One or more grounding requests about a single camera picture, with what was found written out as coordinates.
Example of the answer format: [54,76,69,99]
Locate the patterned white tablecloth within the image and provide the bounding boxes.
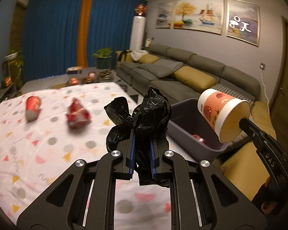
[0,83,171,229]

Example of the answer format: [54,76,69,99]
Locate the white standing air conditioner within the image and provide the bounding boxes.
[129,16,146,51]

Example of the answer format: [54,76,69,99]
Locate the grey sofa cushion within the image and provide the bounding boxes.
[139,63,174,78]

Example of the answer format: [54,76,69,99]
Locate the white orange paper cup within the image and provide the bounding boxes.
[198,89,251,143]

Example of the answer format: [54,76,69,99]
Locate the far patterned cushion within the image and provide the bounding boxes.
[154,59,184,73]

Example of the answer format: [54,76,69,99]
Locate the green potted floor plant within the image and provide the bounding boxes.
[93,47,112,70]

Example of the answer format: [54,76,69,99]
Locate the large mustard cushion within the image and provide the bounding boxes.
[174,66,216,93]

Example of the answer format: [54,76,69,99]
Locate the grey sectional sofa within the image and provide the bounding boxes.
[116,44,261,104]

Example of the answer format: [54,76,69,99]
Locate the dark grey trash bin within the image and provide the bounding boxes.
[167,98,228,161]

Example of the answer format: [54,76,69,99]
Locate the small red paper cup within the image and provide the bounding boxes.
[25,96,41,122]

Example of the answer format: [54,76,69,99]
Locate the right framed painting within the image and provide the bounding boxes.
[226,0,260,46]

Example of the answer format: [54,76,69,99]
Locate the red flower decoration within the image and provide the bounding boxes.
[135,4,147,17]

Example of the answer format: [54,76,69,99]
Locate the sailboat tree painting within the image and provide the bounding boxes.
[173,0,225,35]

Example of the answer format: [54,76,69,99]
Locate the left landscape painting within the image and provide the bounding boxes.
[156,2,175,29]

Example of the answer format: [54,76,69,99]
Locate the blue window curtains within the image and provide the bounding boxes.
[22,0,147,81]

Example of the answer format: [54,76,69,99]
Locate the dark coffee table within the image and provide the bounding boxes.
[21,67,124,94]

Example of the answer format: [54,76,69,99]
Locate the black plastic bag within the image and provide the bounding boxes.
[104,87,172,188]

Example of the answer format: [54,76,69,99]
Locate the wall socket with cable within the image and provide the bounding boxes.
[260,63,271,114]

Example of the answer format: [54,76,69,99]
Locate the far mustard cushion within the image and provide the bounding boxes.
[137,53,160,64]

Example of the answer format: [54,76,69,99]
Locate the red foil wrapper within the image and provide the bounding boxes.
[66,98,91,128]

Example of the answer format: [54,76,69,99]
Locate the orange centre curtain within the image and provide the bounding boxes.
[77,0,93,68]

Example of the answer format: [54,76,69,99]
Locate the white cloth on sofa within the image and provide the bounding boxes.
[131,50,148,62]

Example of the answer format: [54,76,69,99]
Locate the potted plant on stand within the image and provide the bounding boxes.
[3,47,24,91]

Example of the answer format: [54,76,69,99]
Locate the red white plastic bag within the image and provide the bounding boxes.
[192,135,205,144]

